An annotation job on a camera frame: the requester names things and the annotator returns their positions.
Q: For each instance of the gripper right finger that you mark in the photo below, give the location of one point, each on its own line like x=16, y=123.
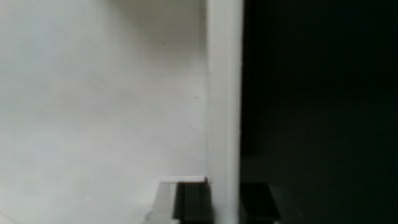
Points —
x=258, y=208

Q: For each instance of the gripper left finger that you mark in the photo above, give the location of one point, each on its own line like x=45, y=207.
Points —
x=180, y=206

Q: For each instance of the white square tabletop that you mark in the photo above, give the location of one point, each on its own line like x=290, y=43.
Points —
x=119, y=106

